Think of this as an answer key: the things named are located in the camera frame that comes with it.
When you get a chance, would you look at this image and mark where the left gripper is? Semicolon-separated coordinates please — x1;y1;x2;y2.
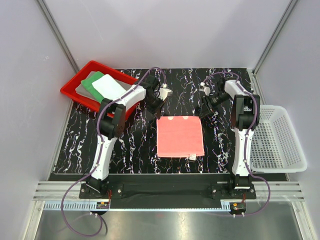
143;94;166;119

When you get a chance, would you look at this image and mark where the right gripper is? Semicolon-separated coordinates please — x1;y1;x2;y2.
198;91;230;119

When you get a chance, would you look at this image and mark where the pink cloth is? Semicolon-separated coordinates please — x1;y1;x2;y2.
156;116;205;160

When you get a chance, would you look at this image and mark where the white cloth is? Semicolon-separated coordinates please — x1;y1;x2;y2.
92;74;132;100

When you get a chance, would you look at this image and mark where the green towel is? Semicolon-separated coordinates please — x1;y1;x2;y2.
80;71;104;103

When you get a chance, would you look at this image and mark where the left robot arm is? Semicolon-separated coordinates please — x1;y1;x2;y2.
85;75;173;198

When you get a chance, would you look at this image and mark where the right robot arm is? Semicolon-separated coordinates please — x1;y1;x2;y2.
199;78;260;199

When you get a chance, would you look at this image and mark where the white perforated basket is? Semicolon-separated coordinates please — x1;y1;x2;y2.
250;104;308;174

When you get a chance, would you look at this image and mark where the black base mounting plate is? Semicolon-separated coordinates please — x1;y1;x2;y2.
49;172;288;210

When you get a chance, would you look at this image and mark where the red plastic tray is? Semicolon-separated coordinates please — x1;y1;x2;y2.
60;60;137;112

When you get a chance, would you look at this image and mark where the right connector board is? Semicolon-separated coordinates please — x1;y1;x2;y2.
230;202;247;212

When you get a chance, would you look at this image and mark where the connector board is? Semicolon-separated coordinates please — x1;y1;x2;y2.
230;202;247;212
96;201;110;210

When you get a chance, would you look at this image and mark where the left connector board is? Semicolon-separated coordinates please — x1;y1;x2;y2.
96;201;110;210

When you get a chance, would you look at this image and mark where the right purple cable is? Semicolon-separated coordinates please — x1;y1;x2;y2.
201;71;272;216

